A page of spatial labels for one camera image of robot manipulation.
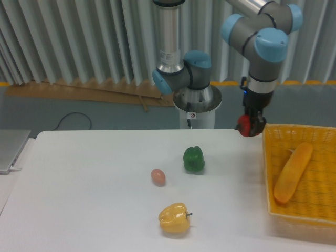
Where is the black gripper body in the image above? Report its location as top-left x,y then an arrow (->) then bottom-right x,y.
243,89 -> 273,111

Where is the red bell pepper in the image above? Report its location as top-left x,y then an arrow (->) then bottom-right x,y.
235,114 -> 253,137

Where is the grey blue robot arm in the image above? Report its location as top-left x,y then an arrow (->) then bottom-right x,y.
152,1 -> 303,137

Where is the yellow woven basket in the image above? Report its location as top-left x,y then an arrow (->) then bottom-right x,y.
262,124 -> 335,244

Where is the orange bread loaf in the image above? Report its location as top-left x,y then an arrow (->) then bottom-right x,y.
273,142 -> 313,204

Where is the green bell pepper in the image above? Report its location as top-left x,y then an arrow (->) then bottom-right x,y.
183,146 -> 205,173

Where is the brown egg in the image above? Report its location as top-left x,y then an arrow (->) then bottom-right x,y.
151,169 -> 166,186

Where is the yellow bell pepper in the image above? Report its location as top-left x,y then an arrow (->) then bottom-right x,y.
158,203 -> 193,234

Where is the brown cardboard sheet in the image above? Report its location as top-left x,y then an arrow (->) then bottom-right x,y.
5,77 -> 174,111

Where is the white pleated curtain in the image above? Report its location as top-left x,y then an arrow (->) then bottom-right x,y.
1,1 -> 335,85

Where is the silver laptop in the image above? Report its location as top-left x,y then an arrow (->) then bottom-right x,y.
0,129 -> 31,175

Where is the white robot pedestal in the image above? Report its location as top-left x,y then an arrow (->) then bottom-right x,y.
173,85 -> 222,129

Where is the black floor cable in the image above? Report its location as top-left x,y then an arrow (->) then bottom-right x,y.
51,112 -> 92,131

